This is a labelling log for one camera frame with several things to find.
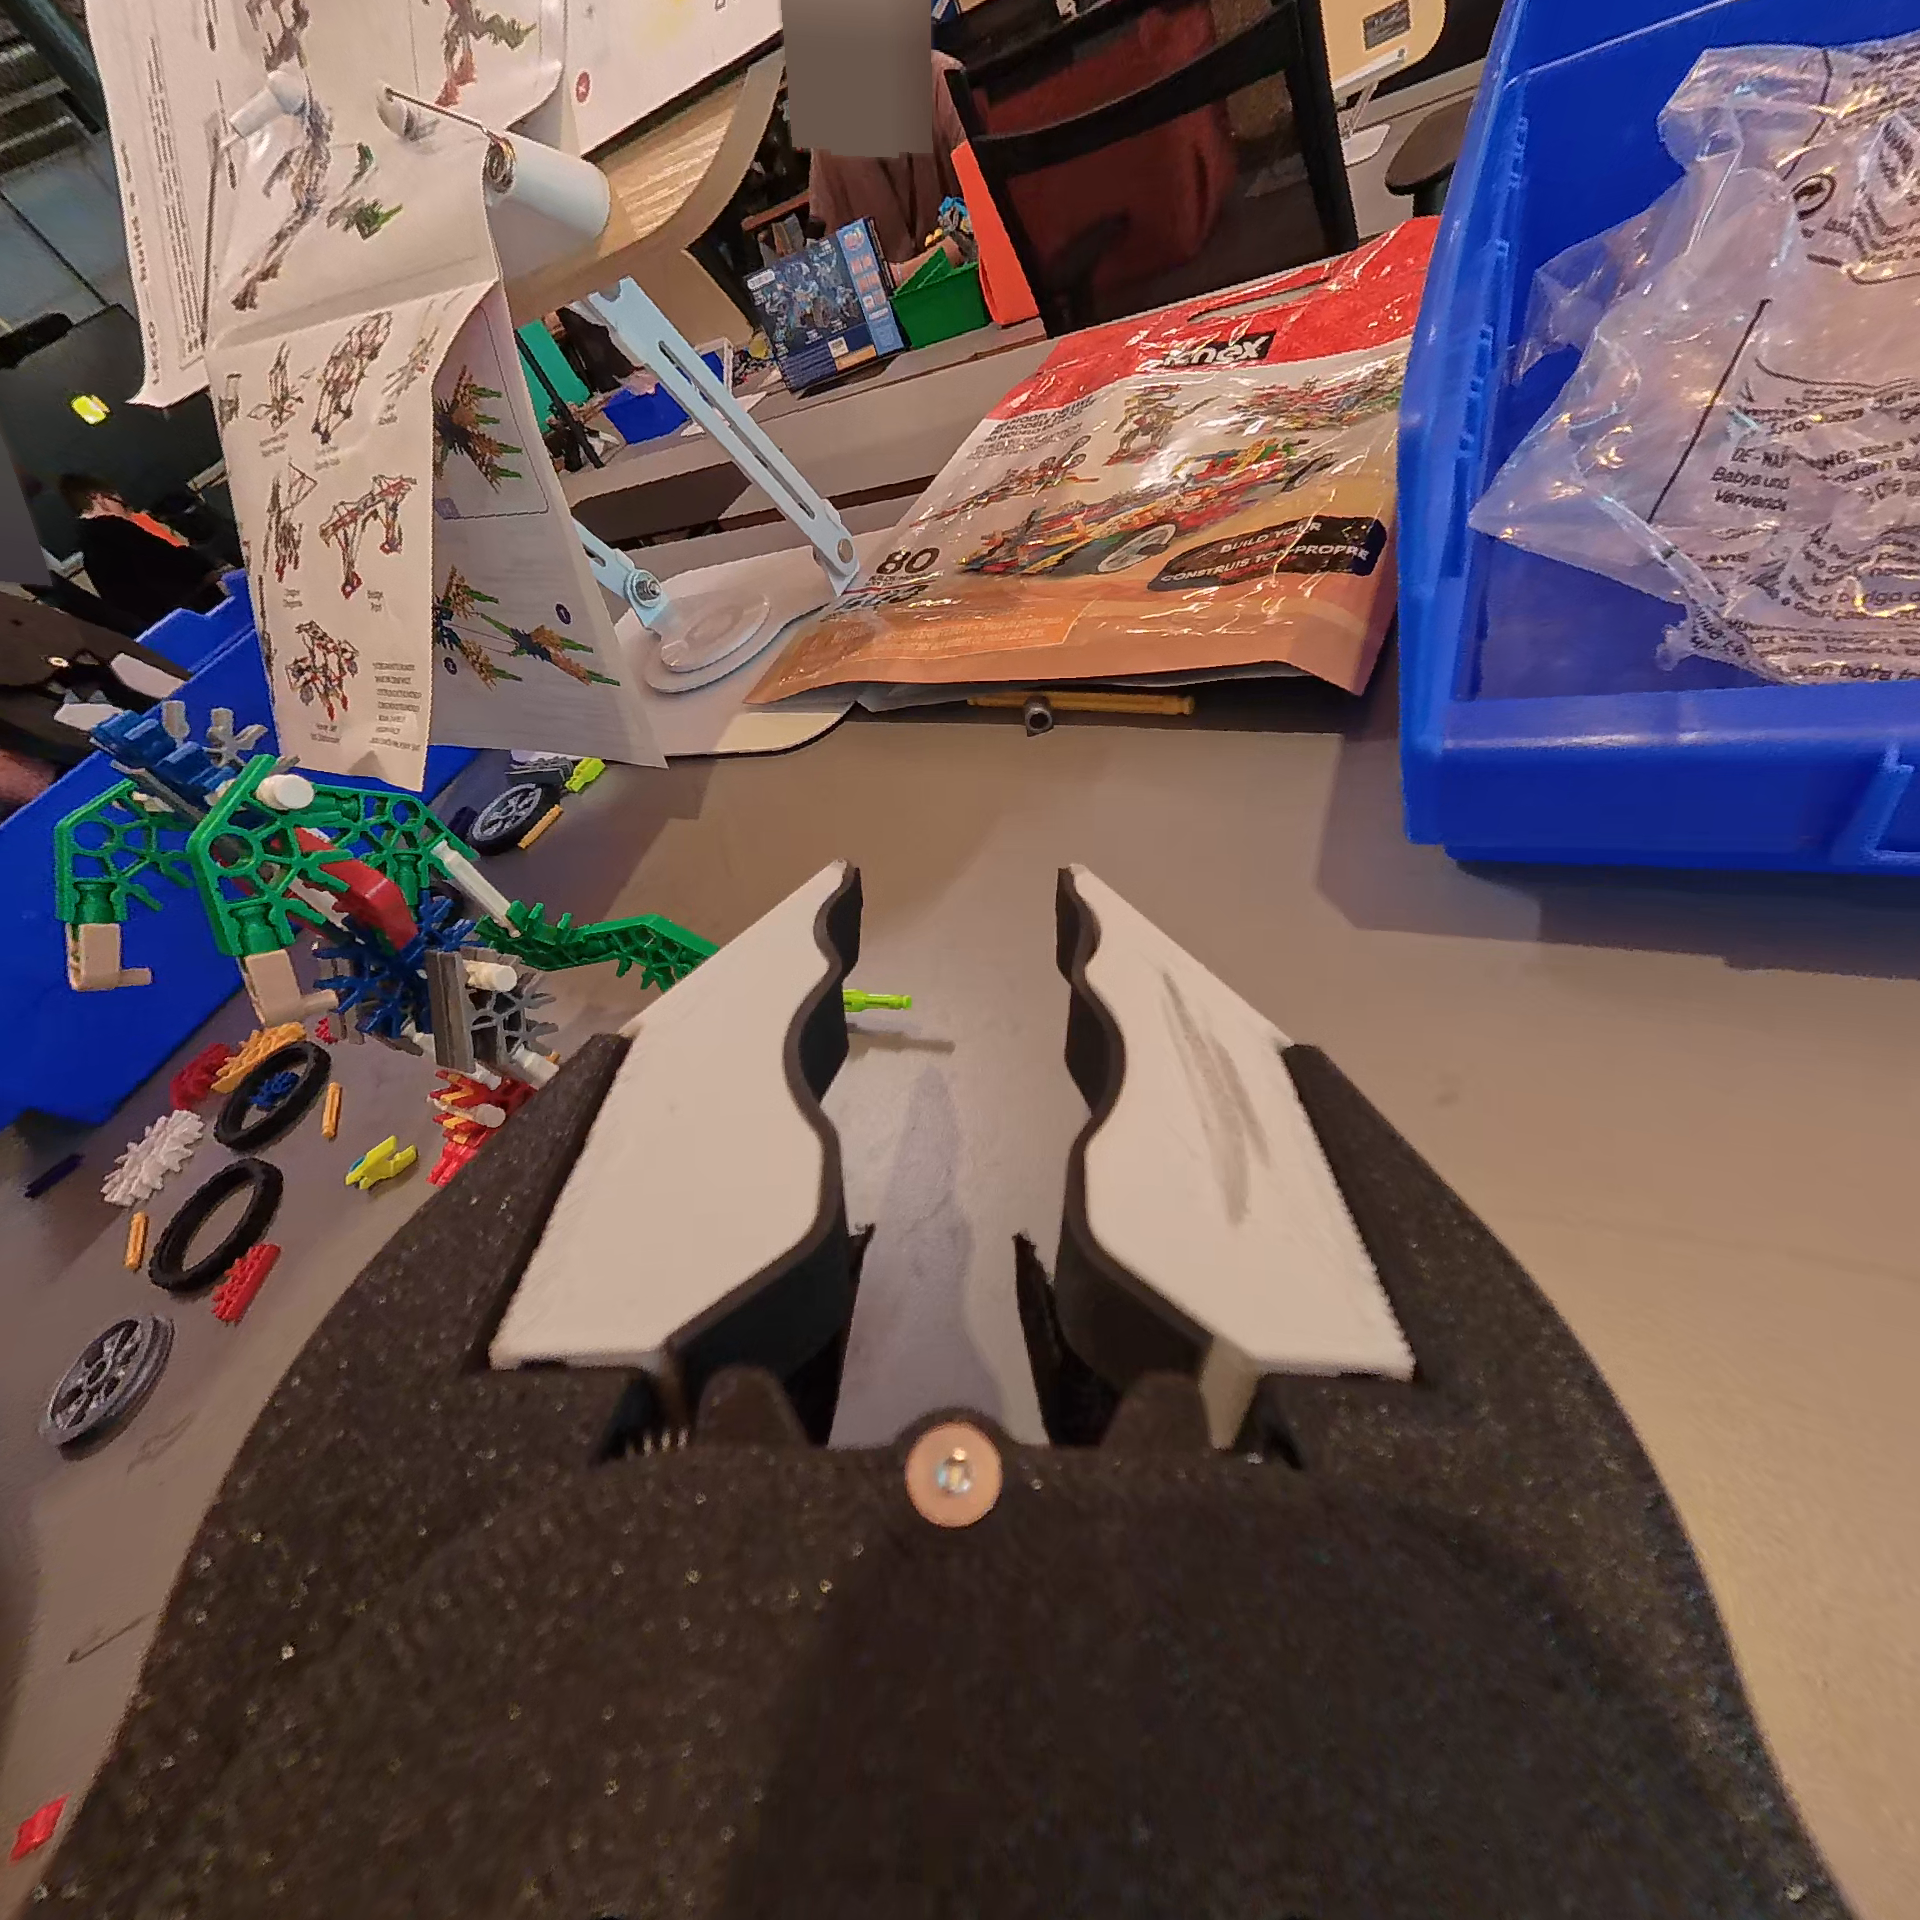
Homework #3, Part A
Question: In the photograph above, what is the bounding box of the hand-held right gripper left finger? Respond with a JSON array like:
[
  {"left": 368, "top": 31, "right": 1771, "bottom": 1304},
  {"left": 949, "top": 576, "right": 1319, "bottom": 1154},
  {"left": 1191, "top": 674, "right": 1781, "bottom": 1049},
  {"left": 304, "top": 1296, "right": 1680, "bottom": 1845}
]
[{"left": 489, "top": 864, "right": 866, "bottom": 1413}]

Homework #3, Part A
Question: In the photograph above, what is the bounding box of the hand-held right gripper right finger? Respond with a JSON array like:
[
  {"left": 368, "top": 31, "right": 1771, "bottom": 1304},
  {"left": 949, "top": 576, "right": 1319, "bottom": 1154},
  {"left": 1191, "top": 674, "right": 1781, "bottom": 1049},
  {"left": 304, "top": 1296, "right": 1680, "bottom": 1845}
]
[{"left": 1051, "top": 864, "right": 1415, "bottom": 1413}]

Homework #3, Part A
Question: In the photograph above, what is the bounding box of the colourful toy construction model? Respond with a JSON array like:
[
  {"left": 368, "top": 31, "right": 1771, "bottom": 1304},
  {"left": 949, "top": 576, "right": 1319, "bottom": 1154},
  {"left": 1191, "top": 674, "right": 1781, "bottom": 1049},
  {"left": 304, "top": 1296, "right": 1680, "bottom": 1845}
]
[{"left": 55, "top": 705, "right": 917, "bottom": 1113}]

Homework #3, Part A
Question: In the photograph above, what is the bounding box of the blue plastic bin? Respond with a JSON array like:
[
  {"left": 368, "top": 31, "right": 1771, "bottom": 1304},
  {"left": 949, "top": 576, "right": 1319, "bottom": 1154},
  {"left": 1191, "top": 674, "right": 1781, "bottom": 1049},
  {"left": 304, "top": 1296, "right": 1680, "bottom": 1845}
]
[
  {"left": 1398, "top": 0, "right": 1920, "bottom": 873},
  {"left": 0, "top": 572, "right": 278, "bottom": 1128}
]

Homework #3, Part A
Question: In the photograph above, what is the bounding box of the green and lime connector cluster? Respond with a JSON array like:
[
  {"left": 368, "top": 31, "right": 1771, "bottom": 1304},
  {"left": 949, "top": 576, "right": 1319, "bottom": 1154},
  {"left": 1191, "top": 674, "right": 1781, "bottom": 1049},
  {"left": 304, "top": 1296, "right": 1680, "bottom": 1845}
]
[{"left": 479, "top": 896, "right": 911, "bottom": 1022}]

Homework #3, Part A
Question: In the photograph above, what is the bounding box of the black toy tire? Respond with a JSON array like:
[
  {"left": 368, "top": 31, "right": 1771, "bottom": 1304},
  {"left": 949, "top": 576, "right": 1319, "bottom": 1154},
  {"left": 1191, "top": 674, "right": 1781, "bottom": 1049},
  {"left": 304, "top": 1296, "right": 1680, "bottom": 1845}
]
[
  {"left": 466, "top": 774, "right": 566, "bottom": 854},
  {"left": 147, "top": 1156, "right": 287, "bottom": 1296},
  {"left": 210, "top": 1030, "right": 331, "bottom": 1154}
]

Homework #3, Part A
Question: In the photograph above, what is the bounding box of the yellow rod with grey connector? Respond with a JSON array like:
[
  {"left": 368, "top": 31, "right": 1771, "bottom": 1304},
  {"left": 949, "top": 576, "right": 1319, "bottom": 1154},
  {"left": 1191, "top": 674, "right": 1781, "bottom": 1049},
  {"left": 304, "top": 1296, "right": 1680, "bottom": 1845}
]
[{"left": 966, "top": 688, "right": 1195, "bottom": 732}]

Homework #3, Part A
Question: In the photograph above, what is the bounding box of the white snowflake connector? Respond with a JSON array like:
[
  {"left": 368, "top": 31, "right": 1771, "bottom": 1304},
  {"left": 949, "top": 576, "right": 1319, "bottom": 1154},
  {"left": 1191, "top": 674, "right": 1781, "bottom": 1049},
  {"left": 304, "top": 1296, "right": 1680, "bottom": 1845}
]
[{"left": 102, "top": 1111, "right": 206, "bottom": 1208}]

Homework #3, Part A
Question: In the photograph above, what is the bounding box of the grey toy wheel hub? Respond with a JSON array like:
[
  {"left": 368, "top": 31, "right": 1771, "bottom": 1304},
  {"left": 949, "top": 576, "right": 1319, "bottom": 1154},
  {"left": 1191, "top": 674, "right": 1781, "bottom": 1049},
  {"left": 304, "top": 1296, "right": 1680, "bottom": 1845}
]
[{"left": 42, "top": 1313, "right": 174, "bottom": 1454}]

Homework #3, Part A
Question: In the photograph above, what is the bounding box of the pale metal stand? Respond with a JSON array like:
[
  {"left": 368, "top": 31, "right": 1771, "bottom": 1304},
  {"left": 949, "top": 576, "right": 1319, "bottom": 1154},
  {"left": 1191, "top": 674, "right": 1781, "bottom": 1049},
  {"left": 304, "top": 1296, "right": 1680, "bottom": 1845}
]
[{"left": 571, "top": 277, "right": 866, "bottom": 697}]

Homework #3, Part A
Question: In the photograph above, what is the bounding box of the large model picture poster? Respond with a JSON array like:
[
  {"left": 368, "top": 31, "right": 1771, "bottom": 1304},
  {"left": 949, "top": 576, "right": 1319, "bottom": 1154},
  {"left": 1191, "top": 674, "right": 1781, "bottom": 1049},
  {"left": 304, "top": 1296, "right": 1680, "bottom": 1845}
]
[{"left": 83, "top": 0, "right": 666, "bottom": 792}]

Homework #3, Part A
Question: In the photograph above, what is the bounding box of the blue printed box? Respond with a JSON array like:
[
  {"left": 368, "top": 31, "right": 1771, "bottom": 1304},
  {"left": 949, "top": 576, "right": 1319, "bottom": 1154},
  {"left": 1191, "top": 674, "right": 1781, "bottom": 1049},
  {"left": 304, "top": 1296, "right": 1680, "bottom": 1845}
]
[{"left": 745, "top": 220, "right": 906, "bottom": 398}]

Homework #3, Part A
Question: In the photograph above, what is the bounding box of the small green box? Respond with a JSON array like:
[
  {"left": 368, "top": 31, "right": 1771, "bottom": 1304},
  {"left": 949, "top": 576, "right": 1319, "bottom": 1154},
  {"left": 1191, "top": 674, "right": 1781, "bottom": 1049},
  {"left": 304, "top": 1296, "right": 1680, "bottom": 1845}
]
[{"left": 896, "top": 249, "right": 992, "bottom": 349}]

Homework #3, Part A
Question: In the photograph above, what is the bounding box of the clear plastic parts bag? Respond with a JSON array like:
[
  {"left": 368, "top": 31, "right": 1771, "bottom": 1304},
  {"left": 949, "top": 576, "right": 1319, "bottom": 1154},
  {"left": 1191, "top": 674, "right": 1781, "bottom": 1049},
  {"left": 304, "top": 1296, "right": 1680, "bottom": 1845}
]
[{"left": 1471, "top": 37, "right": 1920, "bottom": 685}]

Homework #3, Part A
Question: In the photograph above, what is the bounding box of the black mesh chair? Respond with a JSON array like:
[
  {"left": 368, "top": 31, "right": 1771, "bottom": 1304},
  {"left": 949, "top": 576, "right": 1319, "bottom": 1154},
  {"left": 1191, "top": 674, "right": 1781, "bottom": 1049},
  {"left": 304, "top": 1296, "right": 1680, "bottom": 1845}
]
[{"left": 946, "top": 0, "right": 1357, "bottom": 337}]

